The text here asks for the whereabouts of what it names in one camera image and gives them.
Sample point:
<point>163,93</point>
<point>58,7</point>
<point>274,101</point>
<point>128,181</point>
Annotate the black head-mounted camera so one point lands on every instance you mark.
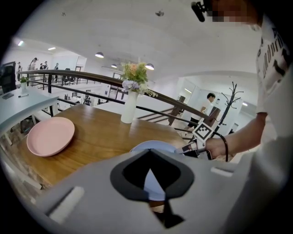
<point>198,11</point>

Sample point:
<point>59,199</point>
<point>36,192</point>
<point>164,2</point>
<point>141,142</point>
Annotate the black pendant lamp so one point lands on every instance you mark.
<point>114,66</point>
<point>149,67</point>
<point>99,55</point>

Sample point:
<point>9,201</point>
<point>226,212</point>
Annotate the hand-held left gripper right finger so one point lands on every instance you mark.
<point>206,194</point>

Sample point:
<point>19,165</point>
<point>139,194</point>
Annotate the white printed t-shirt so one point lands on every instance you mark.
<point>274,91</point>

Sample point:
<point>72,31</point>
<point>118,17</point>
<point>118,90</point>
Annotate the person's head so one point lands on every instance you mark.
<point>229,11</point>

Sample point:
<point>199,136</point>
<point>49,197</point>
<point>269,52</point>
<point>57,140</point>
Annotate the small potted plant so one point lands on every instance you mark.
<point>24,83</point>

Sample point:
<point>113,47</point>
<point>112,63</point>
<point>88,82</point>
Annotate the black marker pen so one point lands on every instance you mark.
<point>23,95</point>

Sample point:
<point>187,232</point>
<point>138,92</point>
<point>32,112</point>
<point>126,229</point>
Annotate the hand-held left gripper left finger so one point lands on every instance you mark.
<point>103,194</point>

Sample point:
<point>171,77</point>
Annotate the person's right hand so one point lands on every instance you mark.
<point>217,148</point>

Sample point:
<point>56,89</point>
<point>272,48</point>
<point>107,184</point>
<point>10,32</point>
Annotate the blue big plate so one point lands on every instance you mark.
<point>158,145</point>

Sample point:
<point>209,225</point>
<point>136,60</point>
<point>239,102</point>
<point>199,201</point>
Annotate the brown wooden table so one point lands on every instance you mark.
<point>96,128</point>

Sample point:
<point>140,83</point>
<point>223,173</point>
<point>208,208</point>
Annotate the black coat rack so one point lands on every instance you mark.
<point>229,104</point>

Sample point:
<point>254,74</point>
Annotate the group of standing people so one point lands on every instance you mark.
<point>34,66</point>

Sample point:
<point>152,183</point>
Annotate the white vase with flowers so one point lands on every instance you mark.
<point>135,73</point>

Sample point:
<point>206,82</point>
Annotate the light blue table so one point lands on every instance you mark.
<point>23,102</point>

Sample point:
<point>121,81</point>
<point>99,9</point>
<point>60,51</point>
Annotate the black curved railing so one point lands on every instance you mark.
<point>96,79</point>

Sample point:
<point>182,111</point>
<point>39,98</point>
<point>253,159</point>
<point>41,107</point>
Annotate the black office chair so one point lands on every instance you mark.
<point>8,77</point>

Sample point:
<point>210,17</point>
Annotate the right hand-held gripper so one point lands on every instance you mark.
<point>203,129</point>

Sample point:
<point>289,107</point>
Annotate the pink big plate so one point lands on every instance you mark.
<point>50,137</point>

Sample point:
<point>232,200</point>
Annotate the person's right forearm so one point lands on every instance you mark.
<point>245,137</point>

